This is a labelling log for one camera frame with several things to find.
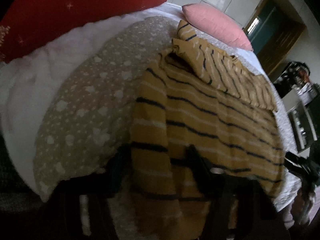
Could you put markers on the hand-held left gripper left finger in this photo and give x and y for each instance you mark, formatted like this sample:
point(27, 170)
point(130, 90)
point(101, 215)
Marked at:
point(117, 166)

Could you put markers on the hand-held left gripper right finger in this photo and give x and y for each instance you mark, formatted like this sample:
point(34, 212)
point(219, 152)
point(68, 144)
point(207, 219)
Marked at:
point(200, 167)

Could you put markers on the yellow striped sweater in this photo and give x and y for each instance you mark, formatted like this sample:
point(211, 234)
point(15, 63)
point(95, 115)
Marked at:
point(200, 120)

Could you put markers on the person's right forearm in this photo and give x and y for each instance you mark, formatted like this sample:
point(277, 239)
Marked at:
point(303, 205)

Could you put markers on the beige star-printed blanket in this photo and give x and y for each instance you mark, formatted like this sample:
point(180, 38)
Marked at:
point(100, 85)

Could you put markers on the white fluffy blanket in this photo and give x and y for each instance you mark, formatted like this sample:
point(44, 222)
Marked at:
point(35, 80)

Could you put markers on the brown wooden door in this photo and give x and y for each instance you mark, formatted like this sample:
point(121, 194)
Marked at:
point(277, 30)

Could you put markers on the pink pillow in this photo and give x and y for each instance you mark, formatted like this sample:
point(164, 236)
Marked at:
point(217, 25)

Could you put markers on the red patterned pillow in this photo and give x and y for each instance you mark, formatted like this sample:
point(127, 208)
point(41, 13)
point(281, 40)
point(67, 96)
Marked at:
point(62, 12)

